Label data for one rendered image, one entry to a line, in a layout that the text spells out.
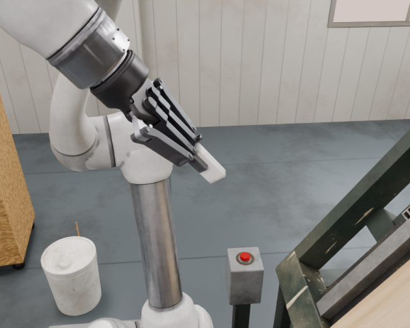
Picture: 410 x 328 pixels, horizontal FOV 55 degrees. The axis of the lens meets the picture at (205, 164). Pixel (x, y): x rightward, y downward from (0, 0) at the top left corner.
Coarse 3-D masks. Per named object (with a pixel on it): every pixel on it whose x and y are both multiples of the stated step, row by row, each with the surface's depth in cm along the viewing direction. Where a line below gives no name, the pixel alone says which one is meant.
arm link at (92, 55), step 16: (96, 16) 44; (80, 32) 43; (96, 32) 44; (112, 32) 45; (64, 48) 43; (80, 48) 43; (96, 48) 44; (112, 48) 45; (64, 64) 45; (80, 64) 44; (96, 64) 45; (112, 64) 45; (80, 80) 46; (96, 80) 46
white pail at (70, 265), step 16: (64, 240) 233; (80, 240) 233; (48, 256) 222; (64, 256) 222; (80, 256) 222; (96, 256) 228; (48, 272) 212; (64, 272) 211; (80, 272) 214; (96, 272) 229; (64, 288) 217; (80, 288) 221; (96, 288) 233; (64, 304) 225; (80, 304) 227; (96, 304) 237
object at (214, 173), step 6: (198, 150) 57; (204, 156) 58; (210, 162) 59; (210, 168) 60; (216, 168) 60; (204, 174) 61; (210, 174) 61; (216, 174) 61; (222, 174) 61; (210, 180) 62; (216, 180) 62
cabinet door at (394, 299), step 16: (400, 272) 110; (384, 288) 112; (400, 288) 108; (368, 304) 114; (384, 304) 110; (400, 304) 106; (352, 320) 117; (368, 320) 112; (384, 320) 108; (400, 320) 104
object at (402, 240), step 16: (400, 240) 112; (368, 256) 119; (384, 256) 114; (400, 256) 114; (352, 272) 122; (368, 272) 117; (336, 288) 125; (352, 288) 119; (320, 304) 128; (336, 304) 123
